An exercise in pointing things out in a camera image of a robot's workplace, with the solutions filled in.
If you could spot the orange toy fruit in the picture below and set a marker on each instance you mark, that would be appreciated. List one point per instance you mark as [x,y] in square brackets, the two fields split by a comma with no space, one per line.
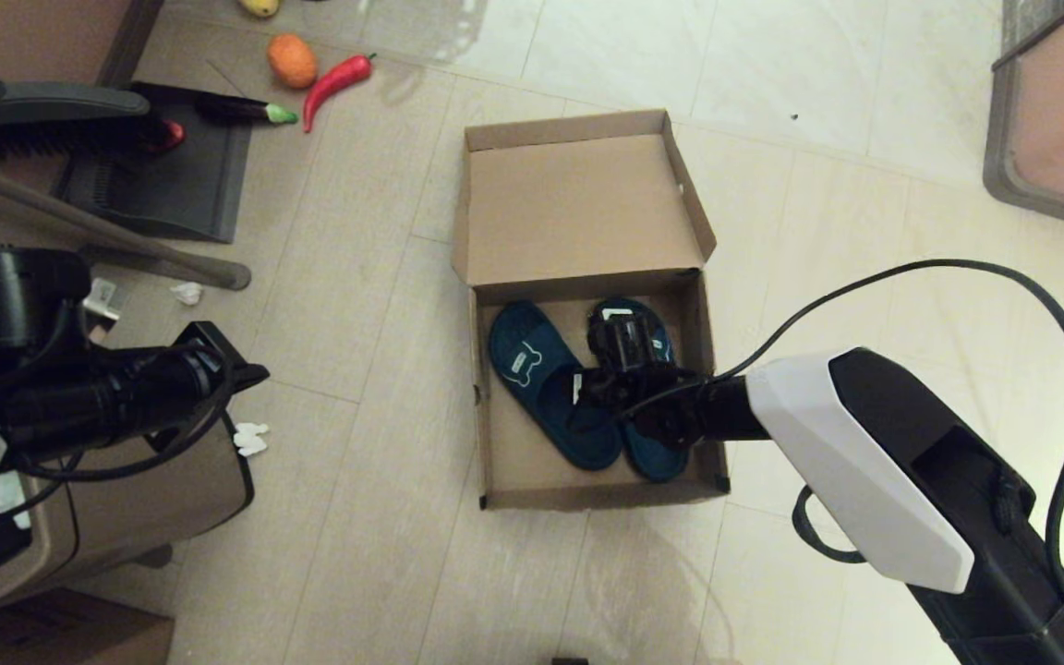
[293,62]

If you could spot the red toy fruit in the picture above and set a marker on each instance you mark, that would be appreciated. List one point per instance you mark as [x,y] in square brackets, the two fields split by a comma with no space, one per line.
[174,136]

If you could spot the dark blue slipper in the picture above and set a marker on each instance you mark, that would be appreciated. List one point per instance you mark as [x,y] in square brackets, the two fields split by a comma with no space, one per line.
[532,369]
[657,462]

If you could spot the brown cardboard shoe box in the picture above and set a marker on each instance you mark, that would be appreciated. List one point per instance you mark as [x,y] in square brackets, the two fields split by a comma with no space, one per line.
[578,203]

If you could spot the brown plastic trash bin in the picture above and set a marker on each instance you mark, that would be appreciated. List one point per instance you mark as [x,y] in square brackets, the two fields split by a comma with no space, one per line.
[153,499]

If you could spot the red toy chili pepper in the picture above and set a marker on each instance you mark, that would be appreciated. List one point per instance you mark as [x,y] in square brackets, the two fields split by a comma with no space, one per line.
[335,81]

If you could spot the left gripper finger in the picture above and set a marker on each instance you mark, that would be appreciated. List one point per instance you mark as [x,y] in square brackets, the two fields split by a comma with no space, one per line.
[227,360]
[213,417]

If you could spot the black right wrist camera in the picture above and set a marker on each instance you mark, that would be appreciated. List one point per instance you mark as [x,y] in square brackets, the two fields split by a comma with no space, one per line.
[629,342]

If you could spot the brown metal furniture frame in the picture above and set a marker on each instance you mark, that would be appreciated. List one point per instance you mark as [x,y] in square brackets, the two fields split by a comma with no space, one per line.
[79,222]

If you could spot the white crumpled tissue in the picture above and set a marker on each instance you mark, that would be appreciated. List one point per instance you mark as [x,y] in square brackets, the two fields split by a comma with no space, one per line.
[252,440]
[6,491]

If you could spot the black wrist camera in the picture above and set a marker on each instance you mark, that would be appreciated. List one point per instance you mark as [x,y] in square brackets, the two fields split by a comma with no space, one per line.
[629,342]
[15,300]

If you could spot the small white paper scrap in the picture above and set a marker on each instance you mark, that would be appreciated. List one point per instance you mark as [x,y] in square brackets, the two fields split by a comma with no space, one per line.
[188,294]

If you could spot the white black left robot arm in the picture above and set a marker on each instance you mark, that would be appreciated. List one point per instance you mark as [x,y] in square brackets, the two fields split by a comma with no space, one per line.
[79,411]

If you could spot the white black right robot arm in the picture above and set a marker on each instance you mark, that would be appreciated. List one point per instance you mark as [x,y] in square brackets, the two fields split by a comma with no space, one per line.
[864,462]

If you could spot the black grey broom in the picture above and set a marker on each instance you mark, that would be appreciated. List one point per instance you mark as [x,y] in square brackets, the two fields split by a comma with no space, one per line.
[47,111]

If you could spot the dark grey dustpan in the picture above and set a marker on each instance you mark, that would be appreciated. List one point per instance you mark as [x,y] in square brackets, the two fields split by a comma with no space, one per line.
[176,185]

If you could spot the dark purple toy eggplant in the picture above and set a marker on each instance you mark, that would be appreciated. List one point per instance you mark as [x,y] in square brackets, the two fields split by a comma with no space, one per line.
[235,111]

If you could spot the yellow toy fruit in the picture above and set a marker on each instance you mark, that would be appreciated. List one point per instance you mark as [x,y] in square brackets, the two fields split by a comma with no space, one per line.
[259,6]

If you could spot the plain brown cardboard carton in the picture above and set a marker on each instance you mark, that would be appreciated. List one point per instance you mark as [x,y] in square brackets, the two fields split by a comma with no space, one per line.
[52,633]

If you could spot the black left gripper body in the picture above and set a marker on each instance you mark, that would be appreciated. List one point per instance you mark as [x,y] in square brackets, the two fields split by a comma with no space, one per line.
[186,392]

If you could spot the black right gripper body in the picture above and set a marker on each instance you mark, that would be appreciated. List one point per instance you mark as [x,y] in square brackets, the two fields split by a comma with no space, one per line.
[624,397]

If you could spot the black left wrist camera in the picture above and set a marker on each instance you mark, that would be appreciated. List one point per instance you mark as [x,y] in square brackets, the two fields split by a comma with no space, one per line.
[15,300]

